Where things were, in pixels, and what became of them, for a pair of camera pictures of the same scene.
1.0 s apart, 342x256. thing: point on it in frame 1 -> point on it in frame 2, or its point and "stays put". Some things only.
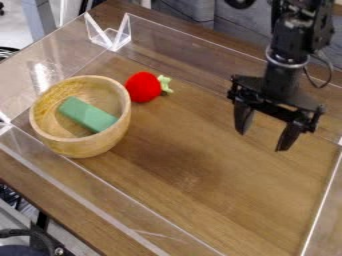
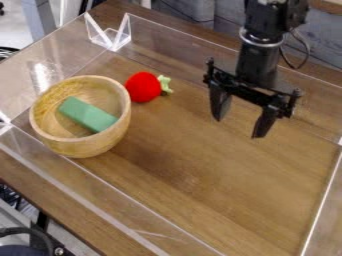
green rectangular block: [85, 116] stays put
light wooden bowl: [79, 115] stays put
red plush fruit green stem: [146, 87] stays put
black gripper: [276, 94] -> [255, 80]
